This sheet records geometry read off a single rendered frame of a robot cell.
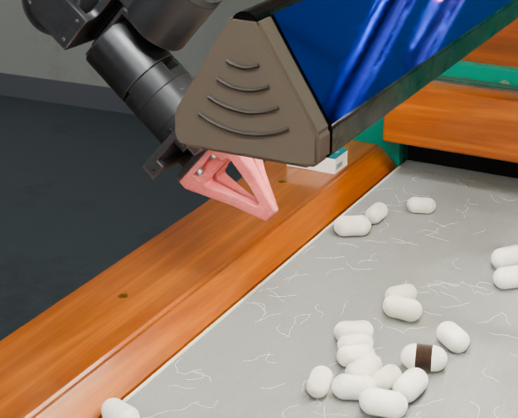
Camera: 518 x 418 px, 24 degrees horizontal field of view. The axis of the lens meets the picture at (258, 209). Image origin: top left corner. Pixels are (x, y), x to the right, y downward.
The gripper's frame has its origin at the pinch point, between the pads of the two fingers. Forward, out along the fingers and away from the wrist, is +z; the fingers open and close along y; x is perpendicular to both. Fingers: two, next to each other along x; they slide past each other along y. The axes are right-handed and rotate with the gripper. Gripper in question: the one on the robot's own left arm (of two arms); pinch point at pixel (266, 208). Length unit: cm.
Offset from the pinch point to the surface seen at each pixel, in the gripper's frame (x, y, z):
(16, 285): 145, 117, -41
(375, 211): 7.9, 26.8, 5.8
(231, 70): -26.6, -34.1, -2.4
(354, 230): 8.8, 22.5, 5.8
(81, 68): 175, 237, -101
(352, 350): 1.9, -1.7, 13.5
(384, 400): -1.5, -7.8, 17.5
